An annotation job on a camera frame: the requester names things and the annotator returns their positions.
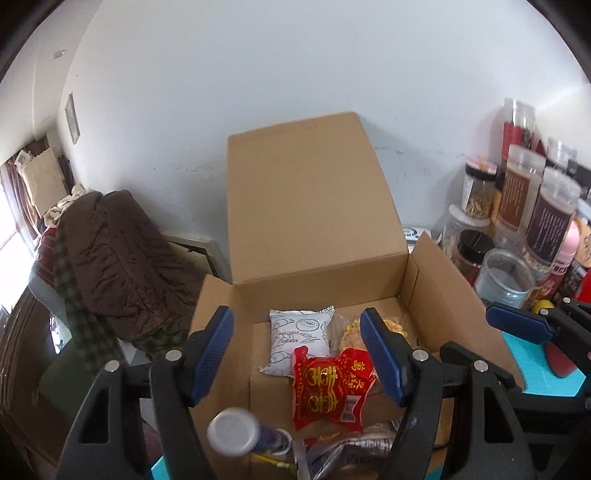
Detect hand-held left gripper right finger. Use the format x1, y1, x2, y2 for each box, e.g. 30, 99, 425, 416
359, 308, 539, 480

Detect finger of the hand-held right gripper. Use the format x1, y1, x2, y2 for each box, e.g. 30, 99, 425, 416
486, 296, 591, 361
440, 340, 591, 416

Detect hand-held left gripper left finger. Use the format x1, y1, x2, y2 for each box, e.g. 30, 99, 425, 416
55, 305, 234, 480

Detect red snack packet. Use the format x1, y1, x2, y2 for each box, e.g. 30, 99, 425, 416
292, 345, 378, 433

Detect blue tube with white cap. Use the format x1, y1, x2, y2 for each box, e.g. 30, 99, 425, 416
207, 407, 293, 459

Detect silver foil snack packet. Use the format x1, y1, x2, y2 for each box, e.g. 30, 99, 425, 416
305, 422, 402, 480

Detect cardboard box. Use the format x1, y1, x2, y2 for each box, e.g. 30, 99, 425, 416
187, 111, 527, 480

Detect clear packet of yellow snacks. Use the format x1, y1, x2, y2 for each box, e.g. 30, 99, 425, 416
330, 311, 419, 356

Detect empty clear plastic jar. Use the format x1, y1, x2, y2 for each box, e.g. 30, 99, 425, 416
475, 249, 536, 309

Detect red plastic object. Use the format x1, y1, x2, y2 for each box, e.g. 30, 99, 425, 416
546, 345, 579, 379

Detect black-lid jar red contents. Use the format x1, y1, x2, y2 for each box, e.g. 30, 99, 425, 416
455, 231, 495, 283

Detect white printed snack packet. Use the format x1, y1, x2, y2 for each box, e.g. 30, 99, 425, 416
259, 305, 335, 379

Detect pink bottle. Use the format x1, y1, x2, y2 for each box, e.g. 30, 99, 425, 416
554, 220, 581, 274

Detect tall clear jar dark label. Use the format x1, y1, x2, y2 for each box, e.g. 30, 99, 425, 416
526, 167, 581, 266

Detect white framed panel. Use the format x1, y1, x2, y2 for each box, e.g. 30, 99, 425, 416
161, 233, 232, 283

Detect wide clear jar clear lid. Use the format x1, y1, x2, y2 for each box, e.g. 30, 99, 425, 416
442, 205, 490, 259

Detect yellow-green wrapped lollipop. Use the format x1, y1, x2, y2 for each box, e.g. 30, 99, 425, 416
249, 452, 298, 474

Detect tall clear jar brown label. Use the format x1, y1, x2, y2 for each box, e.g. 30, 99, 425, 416
496, 144, 546, 232

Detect black-lid jar of seeds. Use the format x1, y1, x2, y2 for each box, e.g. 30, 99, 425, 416
462, 157, 498, 217

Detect brown quilted coat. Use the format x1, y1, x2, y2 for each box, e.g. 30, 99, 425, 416
58, 191, 204, 342

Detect small clear jar ribbed lid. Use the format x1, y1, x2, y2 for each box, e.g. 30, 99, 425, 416
545, 137, 578, 176

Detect tall clear jar red label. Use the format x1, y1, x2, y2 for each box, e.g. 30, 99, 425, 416
501, 98, 536, 148

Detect white crumpled cloth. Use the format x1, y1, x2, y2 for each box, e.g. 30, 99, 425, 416
45, 194, 85, 227

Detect flat cardboard piece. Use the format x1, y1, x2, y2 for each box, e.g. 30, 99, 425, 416
18, 147, 66, 209

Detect small wall picture frame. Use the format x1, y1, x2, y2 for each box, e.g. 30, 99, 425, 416
65, 93, 80, 144

